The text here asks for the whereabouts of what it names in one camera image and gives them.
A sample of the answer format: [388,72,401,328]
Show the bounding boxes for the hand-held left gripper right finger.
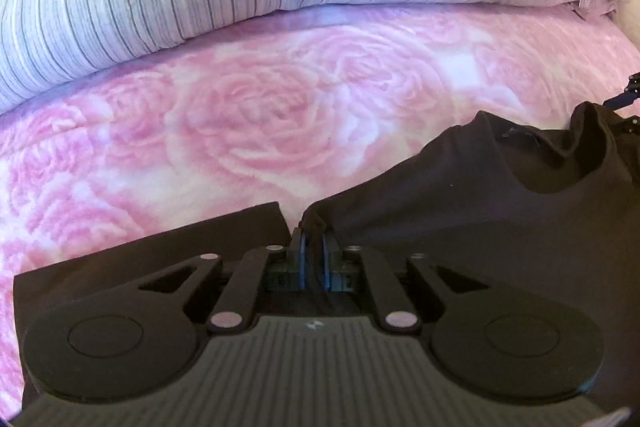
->
[318,229,494,336]

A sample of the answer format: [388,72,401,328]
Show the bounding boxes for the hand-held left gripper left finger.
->
[138,227,314,336]

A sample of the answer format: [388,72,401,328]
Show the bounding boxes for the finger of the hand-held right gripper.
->
[606,72,640,112]

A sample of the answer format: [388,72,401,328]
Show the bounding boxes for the dark brown shirt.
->
[13,102,640,414]

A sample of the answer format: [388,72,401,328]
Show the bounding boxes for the pink rose blanket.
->
[0,2,640,413]

